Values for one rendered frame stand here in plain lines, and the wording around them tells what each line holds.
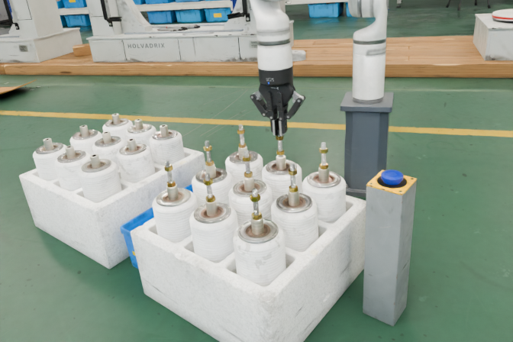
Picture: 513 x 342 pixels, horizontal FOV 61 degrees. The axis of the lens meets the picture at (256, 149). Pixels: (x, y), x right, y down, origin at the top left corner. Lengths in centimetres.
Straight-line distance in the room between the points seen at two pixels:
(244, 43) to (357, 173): 176
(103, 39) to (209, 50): 85
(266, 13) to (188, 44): 223
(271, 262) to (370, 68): 69
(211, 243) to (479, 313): 58
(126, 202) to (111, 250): 13
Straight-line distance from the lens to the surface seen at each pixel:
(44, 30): 403
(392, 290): 94
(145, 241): 99
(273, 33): 91
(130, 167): 123
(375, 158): 136
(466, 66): 277
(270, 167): 104
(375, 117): 131
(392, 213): 84
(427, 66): 275
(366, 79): 130
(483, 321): 106
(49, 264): 134
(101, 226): 117
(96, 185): 118
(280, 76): 93
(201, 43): 309
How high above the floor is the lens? 71
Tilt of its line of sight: 24 degrees down
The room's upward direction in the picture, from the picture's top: 5 degrees counter-clockwise
